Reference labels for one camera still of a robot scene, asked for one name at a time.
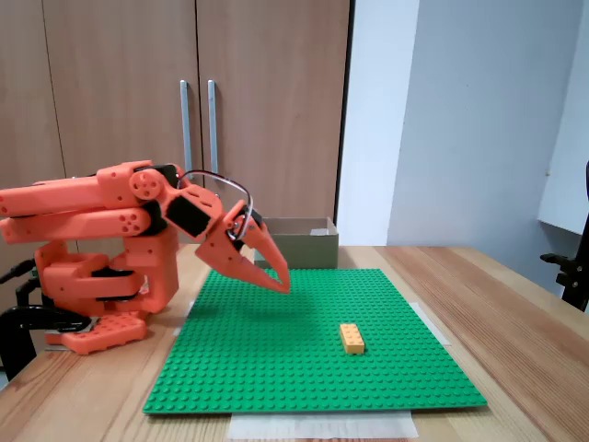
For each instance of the black stand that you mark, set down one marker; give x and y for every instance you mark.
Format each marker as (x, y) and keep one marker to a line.
(573, 281)

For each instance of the grey tape patch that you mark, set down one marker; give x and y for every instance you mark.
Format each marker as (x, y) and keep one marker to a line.
(258, 258)
(319, 232)

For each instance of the yellow lego block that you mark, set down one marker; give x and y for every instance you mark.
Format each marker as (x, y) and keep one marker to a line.
(352, 338)

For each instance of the brown wooden cabinet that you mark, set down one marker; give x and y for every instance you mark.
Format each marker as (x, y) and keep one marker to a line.
(115, 37)

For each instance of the green lego baseplate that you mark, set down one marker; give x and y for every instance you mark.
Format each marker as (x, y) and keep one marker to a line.
(276, 350)

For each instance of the open cardboard box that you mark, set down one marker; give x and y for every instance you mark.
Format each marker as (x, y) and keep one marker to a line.
(308, 251)

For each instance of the black table clamp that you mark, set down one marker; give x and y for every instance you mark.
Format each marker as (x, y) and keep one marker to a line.
(9, 331)

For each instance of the narrow translucent tape strip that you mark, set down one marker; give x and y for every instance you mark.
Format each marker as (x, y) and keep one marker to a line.
(184, 317)
(432, 324)

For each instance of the white board panel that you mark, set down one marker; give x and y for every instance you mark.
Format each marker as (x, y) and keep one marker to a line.
(570, 161)

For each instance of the wide translucent tape strip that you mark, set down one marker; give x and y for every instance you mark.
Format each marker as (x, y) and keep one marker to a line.
(322, 426)

